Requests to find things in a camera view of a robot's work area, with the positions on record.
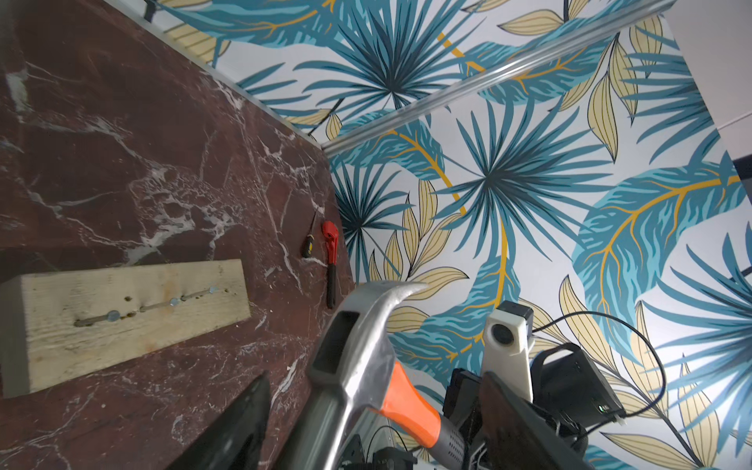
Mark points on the yellow black screwdriver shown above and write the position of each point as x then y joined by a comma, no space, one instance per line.
309,241

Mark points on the wooden block with nails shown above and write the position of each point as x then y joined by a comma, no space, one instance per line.
41,347

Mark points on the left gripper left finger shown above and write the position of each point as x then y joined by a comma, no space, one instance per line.
234,440

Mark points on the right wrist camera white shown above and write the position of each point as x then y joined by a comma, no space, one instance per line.
508,342

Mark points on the right aluminium corner post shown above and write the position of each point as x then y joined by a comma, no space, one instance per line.
524,62

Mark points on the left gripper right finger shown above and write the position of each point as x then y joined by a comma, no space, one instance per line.
516,437

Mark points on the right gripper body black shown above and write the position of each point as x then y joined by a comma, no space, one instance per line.
570,396

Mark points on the steel nail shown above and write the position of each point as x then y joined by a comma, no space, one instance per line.
111,316
199,294
171,303

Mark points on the claw hammer orange black handle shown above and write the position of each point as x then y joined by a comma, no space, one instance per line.
355,368

